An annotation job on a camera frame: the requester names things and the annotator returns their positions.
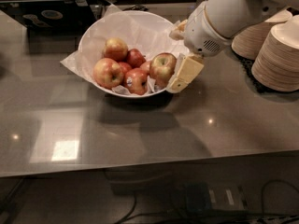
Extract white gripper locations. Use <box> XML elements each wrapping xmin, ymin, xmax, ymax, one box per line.
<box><xmin>166</xmin><ymin>2</ymin><xmax>232</xmax><ymax>93</ymax></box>

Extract large red-yellow apple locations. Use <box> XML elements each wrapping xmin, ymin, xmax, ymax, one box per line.
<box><xmin>149</xmin><ymin>52</ymin><xmax>177</xmax><ymax>88</ymax></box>
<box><xmin>93</xmin><ymin>58</ymin><xmax>124</xmax><ymax>90</ymax></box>

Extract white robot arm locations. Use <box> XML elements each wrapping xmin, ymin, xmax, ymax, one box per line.
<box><xmin>166</xmin><ymin>0</ymin><xmax>299</xmax><ymax>93</ymax></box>

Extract white bowl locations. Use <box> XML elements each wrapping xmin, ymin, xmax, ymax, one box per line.
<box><xmin>78</xmin><ymin>9</ymin><xmax>191</xmax><ymax>99</ymax></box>

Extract red apple partly hidden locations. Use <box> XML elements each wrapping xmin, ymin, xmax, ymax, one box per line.
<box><xmin>140</xmin><ymin>61</ymin><xmax>151</xmax><ymax>74</ymax></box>

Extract dark red apple back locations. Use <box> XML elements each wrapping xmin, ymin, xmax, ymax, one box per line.
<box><xmin>126</xmin><ymin>49</ymin><xmax>146</xmax><ymax>68</ymax></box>

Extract red apple with sticker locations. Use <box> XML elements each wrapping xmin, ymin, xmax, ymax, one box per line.
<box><xmin>123</xmin><ymin>68</ymin><xmax>148</xmax><ymax>95</ymax></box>

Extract small red apple middle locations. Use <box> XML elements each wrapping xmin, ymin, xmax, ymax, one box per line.
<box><xmin>119</xmin><ymin>62</ymin><xmax>132</xmax><ymax>74</ymax></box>

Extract red-yellow apple back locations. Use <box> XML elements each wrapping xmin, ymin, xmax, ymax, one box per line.
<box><xmin>103</xmin><ymin>37</ymin><xmax>128</xmax><ymax>61</ymax></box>

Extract far stack paper plates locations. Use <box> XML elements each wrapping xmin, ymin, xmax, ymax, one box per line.
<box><xmin>232</xmin><ymin>9</ymin><xmax>292</xmax><ymax>60</ymax></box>

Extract stack paper plates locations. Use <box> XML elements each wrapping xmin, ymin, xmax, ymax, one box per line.
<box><xmin>232</xmin><ymin>9</ymin><xmax>292</xmax><ymax>60</ymax></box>
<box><xmin>251</xmin><ymin>15</ymin><xmax>299</xmax><ymax>92</ymax></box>

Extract black mat under plates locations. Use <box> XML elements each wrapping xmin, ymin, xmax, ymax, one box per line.
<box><xmin>232</xmin><ymin>35</ymin><xmax>299</xmax><ymax>92</ymax></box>

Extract near stack paper plates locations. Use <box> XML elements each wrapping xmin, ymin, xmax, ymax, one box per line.
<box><xmin>251</xmin><ymin>15</ymin><xmax>299</xmax><ymax>92</ymax></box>

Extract black tray with stickers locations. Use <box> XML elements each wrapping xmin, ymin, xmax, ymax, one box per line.
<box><xmin>0</xmin><ymin>0</ymin><xmax>96</xmax><ymax>31</ymax></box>

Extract dark box under table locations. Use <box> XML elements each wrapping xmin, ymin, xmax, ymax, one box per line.
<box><xmin>184</xmin><ymin>182</ymin><xmax>248</xmax><ymax>213</ymax></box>

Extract black floor cable left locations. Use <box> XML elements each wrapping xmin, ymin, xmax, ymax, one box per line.
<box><xmin>113</xmin><ymin>189</ymin><xmax>138</xmax><ymax>224</ymax></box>

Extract black floor cable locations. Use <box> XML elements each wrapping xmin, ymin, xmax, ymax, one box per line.
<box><xmin>113</xmin><ymin>189</ymin><xmax>138</xmax><ymax>224</ymax></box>
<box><xmin>260</xmin><ymin>179</ymin><xmax>299</xmax><ymax>224</ymax></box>

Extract black floor cable right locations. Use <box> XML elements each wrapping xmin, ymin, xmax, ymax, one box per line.
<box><xmin>260</xmin><ymin>179</ymin><xmax>299</xmax><ymax>224</ymax></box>

